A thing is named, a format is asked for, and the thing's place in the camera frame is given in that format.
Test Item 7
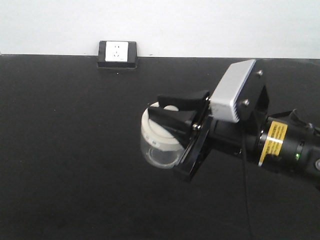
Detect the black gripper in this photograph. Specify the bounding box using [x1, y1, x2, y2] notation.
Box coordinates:
[147, 90, 263, 182]

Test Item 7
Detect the glass jar with white lid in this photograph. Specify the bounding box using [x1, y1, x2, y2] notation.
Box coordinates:
[140, 109, 185, 169]

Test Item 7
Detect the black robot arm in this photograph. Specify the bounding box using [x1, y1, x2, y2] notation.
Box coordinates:
[146, 89, 320, 188]

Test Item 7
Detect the black white power socket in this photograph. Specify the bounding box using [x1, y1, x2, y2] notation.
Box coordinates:
[97, 40, 138, 69]

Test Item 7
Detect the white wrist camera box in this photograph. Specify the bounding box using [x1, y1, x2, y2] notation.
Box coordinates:
[210, 59, 256, 123]

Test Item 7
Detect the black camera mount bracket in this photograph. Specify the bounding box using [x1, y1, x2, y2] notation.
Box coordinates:
[236, 59, 269, 134]

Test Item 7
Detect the black camera cable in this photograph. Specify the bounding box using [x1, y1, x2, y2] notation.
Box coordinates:
[239, 122, 253, 240]

